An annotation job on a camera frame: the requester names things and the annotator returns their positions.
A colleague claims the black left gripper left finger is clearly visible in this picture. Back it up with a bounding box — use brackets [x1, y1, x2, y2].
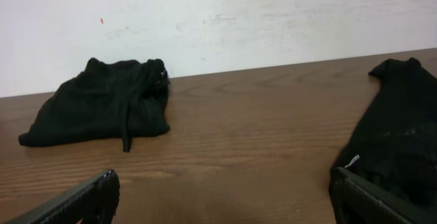
[5, 169, 120, 224]

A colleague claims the folded black garment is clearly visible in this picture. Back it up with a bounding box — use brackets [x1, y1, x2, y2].
[18, 58, 170, 152]

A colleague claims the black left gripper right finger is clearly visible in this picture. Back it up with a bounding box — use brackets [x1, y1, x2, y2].
[329, 167, 436, 224]

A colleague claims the black t-shirt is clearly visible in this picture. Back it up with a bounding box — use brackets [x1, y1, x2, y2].
[333, 57, 436, 209]

